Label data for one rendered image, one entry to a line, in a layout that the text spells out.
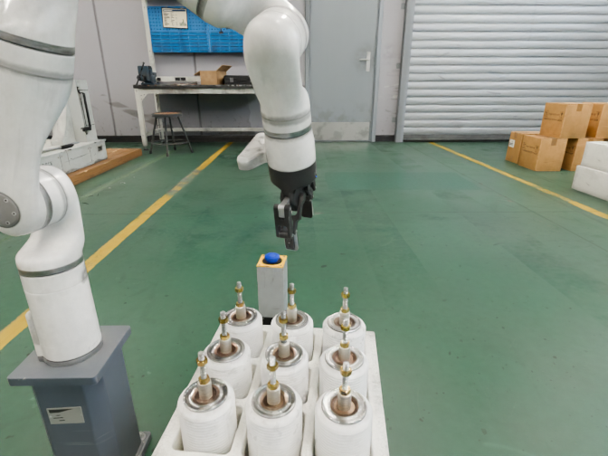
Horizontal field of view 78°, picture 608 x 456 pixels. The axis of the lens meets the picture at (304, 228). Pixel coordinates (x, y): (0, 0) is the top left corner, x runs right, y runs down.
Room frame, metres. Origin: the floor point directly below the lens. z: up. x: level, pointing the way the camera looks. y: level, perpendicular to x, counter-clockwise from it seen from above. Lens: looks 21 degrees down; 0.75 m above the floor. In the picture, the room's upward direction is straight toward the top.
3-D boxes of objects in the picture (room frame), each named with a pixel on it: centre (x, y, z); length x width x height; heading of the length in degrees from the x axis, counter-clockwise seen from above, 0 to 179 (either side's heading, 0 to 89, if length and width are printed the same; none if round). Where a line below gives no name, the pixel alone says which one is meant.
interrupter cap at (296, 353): (0.61, 0.04, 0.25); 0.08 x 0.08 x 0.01
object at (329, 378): (0.60, -0.08, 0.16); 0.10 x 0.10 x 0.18
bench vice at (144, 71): (4.71, 1.82, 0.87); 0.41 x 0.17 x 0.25; 1
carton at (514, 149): (3.96, -2.32, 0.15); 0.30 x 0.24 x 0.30; 90
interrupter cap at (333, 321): (0.72, -0.09, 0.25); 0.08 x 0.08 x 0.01
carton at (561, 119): (3.64, -2.43, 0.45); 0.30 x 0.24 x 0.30; 3
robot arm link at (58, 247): (0.57, 0.42, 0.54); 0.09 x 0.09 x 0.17; 81
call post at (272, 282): (0.91, 0.08, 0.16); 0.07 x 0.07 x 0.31; 84
